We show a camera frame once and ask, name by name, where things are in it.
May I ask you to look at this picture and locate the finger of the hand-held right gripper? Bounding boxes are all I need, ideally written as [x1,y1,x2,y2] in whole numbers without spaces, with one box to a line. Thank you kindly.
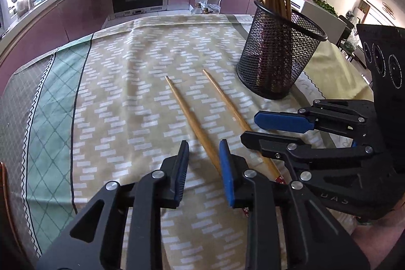
[254,99,377,148]
[240,130,393,220]

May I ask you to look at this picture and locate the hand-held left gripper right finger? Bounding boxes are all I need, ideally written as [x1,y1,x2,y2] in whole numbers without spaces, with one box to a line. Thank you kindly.
[219,139,371,270]

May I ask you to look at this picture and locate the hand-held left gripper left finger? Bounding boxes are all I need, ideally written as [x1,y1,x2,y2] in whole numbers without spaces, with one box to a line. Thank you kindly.
[36,140,190,270]

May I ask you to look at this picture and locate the red-ended wooden chopstick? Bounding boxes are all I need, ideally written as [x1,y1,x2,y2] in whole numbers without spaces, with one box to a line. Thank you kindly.
[165,75,224,176]
[202,68,287,185]

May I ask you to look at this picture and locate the black mesh utensil holder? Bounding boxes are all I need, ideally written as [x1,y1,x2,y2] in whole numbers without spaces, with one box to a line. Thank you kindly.
[237,0,328,100]

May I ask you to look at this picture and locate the person's right forearm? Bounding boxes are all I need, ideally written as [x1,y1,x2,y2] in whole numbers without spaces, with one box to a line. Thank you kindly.
[351,217,403,246]

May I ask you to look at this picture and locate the dark dining chairs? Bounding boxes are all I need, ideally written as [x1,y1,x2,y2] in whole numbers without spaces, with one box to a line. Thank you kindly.
[337,15,357,52]

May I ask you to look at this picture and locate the round ceiling lamp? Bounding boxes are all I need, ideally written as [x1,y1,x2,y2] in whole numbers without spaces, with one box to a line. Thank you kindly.
[381,1,396,19]

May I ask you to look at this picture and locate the white kitchen island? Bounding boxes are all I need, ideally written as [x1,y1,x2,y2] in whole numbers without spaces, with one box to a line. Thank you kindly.
[289,0,347,43]

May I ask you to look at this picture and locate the green leafy vegetables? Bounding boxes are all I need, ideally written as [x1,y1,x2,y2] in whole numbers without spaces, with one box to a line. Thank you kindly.
[315,0,339,16]

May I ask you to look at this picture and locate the patterned beige green tablecloth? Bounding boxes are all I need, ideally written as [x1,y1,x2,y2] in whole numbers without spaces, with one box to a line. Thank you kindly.
[0,14,375,270]

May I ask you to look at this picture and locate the dark wooden chair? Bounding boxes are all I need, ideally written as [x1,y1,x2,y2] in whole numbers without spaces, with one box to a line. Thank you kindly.
[0,162,26,270]

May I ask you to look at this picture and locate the purple kitchen cabinets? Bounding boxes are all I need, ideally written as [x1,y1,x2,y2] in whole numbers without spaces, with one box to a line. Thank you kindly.
[0,0,304,93]

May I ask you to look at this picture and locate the wooden picture frame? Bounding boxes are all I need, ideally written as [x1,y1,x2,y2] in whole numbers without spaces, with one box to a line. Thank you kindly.
[357,0,371,24]

